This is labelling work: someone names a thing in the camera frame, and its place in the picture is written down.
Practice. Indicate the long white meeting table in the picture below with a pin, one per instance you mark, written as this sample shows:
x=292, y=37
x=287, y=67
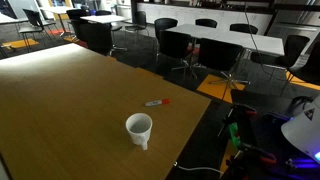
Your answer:
x=233, y=38

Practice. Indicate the green plastic clamp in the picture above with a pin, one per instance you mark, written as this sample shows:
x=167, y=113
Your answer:
x=234, y=133

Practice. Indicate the white marker with red cap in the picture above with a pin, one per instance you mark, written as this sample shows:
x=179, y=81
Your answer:
x=155, y=103

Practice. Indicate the small white table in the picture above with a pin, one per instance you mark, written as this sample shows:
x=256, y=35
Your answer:
x=10, y=18
x=103, y=18

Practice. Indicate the white ceramic mug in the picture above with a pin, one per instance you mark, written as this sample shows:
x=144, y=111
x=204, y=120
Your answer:
x=138, y=135

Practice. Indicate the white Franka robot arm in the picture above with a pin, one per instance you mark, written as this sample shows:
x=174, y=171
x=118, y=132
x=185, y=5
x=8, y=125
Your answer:
x=305, y=130

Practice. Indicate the black stand with red knob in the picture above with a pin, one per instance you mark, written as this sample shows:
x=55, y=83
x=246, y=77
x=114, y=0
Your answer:
x=238, y=111

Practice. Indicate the black office chair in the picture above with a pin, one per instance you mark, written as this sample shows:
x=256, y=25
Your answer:
x=243, y=28
x=96, y=36
x=206, y=23
x=102, y=13
x=35, y=20
x=175, y=45
x=218, y=53
x=293, y=50
x=165, y=24
x=140, y=20
x=76, y=16
x=310, y=70

